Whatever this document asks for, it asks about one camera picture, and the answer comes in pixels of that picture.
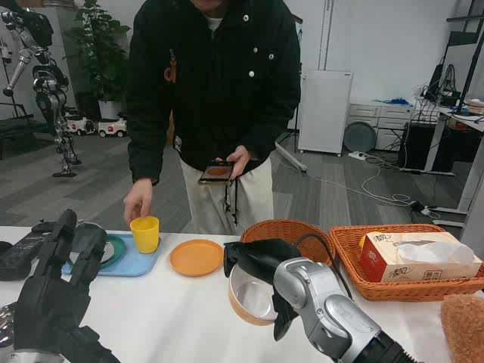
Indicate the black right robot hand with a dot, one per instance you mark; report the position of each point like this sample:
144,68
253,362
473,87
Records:
264,251

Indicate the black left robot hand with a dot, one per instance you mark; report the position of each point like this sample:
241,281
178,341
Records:
49,302

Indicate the orange plastic bowl white inside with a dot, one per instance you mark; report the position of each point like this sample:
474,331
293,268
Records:
249,298

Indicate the orange plastic plate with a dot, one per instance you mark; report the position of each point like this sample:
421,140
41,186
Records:
196,258

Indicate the grey strainer bowl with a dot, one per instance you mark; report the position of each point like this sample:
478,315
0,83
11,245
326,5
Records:
84,230

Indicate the teal green plate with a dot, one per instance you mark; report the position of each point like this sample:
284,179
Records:
121,247

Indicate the light blue plastic tray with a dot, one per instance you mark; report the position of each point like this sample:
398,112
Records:
132,262

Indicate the yellow plastic cup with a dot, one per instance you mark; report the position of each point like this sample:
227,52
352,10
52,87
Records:
145,234

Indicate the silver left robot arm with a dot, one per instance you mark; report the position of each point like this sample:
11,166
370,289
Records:
26,357

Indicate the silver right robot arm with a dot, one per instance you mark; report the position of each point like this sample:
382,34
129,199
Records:
329,306

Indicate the round orange wicker basket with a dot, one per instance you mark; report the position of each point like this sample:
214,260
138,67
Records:
280,228

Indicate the silver metal mesh object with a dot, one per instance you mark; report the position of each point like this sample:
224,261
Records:
5,325

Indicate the black remote controller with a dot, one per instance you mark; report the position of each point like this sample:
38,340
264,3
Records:
17,257

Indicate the yellow item behind tissue box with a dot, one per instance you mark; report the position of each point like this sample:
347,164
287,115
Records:
362,242

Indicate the white stand leg with wheels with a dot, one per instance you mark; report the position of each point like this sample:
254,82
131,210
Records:
293,157

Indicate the red and beige tissue box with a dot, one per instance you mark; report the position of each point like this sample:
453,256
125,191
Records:
382,261

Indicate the white power strip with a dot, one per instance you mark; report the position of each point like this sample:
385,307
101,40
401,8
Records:
357,155

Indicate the rectangular orange wicker basket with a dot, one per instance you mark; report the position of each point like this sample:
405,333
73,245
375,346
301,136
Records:
397,289

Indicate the grey round tray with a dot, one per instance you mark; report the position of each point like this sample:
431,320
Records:
359,137

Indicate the white tall cabinet on wheels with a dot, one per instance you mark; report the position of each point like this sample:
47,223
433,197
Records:
325,113

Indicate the person in black jacket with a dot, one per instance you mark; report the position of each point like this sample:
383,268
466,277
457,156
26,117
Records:
211,94

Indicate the white toy car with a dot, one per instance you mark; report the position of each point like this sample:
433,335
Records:
81,125
111,128

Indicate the white drawer cabinet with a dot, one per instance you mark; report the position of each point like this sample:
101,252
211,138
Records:
389,117

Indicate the black computer tower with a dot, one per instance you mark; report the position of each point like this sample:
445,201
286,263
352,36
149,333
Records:
416,145

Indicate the silver black humanoid robot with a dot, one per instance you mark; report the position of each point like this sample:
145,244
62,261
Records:
49,90

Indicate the brown teddy bear plush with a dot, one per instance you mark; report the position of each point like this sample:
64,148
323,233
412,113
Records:
467,325

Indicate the white office desk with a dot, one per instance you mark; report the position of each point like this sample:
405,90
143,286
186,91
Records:
469,123

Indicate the green potted plant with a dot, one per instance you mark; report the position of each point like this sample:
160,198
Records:
100,49

